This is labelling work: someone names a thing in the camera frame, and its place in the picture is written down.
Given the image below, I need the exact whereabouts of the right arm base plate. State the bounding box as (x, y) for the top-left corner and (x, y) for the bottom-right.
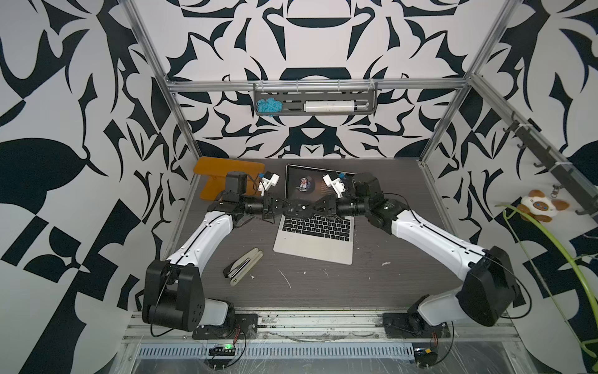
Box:
(382, 313), (452, 339)

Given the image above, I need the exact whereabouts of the grey hook rail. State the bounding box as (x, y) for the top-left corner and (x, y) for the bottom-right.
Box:
(503, 111), (598, 221)

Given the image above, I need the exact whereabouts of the teal cloth ball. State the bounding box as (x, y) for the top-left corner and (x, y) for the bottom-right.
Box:
(256, 98), (283, 115)

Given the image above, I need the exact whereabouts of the right controller board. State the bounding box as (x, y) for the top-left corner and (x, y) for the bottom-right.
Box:
(414, 348), (439, 368)

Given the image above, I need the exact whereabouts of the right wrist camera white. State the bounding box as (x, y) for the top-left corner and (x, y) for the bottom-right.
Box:
(322, 171), (346, 199)

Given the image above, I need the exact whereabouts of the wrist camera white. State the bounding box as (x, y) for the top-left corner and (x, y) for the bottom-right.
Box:
(258, 171), (280, 196)
(322, 171), (346, 199)

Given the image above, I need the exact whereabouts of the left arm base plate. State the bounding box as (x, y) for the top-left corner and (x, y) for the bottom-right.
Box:
(192, 313), (259, 341)

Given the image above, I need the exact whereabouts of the white black stapler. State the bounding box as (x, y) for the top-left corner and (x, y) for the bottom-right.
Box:
(223, 248), (263, 287)

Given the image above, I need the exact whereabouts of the grey wall rack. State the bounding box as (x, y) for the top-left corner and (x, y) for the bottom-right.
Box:
(252, 80), (378, 116)

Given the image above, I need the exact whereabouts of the left controller board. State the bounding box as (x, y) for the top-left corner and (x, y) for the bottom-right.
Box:
(208, 344), (237, 358)

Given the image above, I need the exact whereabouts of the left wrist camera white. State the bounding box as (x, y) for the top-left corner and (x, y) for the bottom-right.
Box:
(258, 171), (280, 196)

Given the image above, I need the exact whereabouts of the silver laptop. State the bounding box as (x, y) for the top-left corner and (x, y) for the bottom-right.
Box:
(273, 165), (354, 265)

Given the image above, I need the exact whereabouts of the white roll in rack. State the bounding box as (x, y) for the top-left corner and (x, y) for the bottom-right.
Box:
(304, 101), (356, 113)

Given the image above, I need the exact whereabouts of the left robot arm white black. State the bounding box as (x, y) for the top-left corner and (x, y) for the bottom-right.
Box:
(142, 171), (291, 333)

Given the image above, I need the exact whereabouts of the brown white plush toy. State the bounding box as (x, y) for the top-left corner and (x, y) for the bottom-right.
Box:
(517, 189), (570, 223)

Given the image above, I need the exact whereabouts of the controller board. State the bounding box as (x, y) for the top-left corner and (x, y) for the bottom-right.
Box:
(208, 344), (237, 358)
(414, 348), (439, 368)

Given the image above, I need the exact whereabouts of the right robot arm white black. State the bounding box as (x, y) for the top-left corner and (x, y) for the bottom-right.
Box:
(285, 172), (521, 333)

